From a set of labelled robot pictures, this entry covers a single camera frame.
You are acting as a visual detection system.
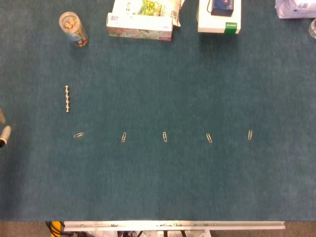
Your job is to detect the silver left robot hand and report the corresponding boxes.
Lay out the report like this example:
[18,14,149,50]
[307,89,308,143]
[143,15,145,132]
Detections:
[0,107,12,148]

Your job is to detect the silver magnetic bead rod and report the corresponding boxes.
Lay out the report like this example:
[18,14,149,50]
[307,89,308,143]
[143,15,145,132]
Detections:
[64,85,71,113]

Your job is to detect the clear plastic jar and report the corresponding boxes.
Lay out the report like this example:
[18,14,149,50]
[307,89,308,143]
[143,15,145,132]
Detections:
[58,11,89,47]

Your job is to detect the teal felt table mat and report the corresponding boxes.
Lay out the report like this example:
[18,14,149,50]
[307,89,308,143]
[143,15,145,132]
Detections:
[0,0,316,222]

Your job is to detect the floral tissue box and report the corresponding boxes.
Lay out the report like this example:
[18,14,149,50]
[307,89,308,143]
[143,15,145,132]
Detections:
[106,12,174,41]

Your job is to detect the white wet wipes pack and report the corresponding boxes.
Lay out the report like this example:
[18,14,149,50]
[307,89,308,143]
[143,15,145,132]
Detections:
[112,0,185,27]

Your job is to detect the white box green label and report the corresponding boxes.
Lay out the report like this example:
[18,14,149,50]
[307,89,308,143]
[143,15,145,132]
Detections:
[197,0,241,35]

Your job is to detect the dark blue small box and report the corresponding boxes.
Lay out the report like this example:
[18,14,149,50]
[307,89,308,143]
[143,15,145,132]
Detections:
[210,0,235,17]

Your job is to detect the white bag blue print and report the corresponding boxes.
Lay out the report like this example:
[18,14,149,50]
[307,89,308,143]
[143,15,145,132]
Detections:
[275,0,316,20]

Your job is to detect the clear water bottle green label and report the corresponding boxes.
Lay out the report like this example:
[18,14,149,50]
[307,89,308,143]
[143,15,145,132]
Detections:
[308,17,316,39]

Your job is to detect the yellow and black cable bundle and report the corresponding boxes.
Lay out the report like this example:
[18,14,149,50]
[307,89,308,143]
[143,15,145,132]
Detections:
[45,221,65,237]

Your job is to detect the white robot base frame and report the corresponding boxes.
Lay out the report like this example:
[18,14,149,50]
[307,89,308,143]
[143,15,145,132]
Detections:
[93,229,212,237]

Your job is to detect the aluminium rail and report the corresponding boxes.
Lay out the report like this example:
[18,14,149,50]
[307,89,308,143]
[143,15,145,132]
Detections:
[63,220,286,232]

